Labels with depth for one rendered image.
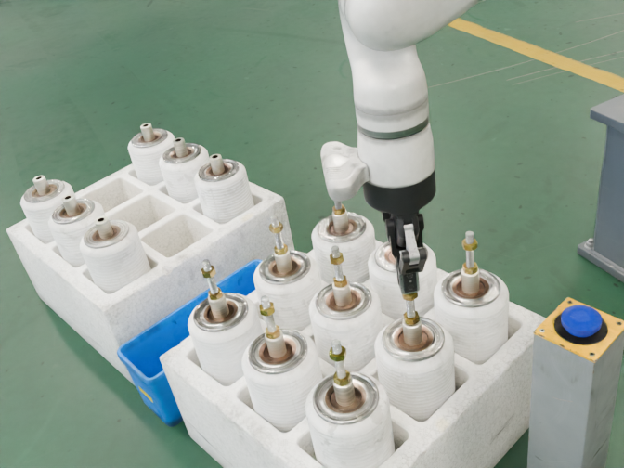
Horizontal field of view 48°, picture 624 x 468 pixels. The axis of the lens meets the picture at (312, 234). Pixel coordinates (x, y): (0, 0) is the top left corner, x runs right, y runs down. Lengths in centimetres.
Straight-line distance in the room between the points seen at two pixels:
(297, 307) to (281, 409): 17
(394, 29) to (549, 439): 52
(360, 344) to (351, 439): 17
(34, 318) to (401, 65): 105
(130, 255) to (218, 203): 19
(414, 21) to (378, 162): 14
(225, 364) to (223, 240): 34
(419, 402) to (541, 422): 14
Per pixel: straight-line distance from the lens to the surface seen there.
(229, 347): 93
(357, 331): 90
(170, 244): 133
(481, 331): 92
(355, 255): 103
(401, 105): 64
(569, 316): 78
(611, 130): 124
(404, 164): 67
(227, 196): 125
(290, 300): 97
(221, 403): 93
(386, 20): 59
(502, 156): 170
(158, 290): 119
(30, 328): 149
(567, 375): 80
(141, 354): 119
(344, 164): 69
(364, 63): 67
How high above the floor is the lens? 86
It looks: 35 degrees down
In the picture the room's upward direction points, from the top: 10 degrees counter-clockwise
